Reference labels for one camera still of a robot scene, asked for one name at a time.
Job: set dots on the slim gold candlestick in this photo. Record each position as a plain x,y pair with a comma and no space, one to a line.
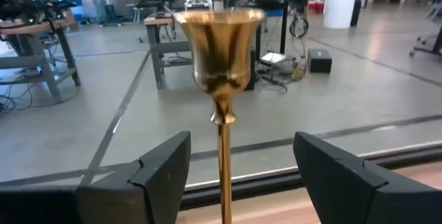
221,51

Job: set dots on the black floor box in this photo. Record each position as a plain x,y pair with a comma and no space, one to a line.
319,61

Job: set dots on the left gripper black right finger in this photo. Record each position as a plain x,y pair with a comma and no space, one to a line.
338,189

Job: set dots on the black standing desk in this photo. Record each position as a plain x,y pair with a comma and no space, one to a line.
281,2

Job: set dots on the white floor device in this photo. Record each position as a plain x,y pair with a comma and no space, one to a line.
274,58

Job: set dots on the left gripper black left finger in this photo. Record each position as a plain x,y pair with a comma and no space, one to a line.
155,182

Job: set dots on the white building column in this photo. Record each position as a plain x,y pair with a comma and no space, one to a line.
340,1

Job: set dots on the small grey workbench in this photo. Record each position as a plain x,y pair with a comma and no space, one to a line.
162,46

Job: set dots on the grey workbench wooden top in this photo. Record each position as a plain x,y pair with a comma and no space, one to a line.
34,44

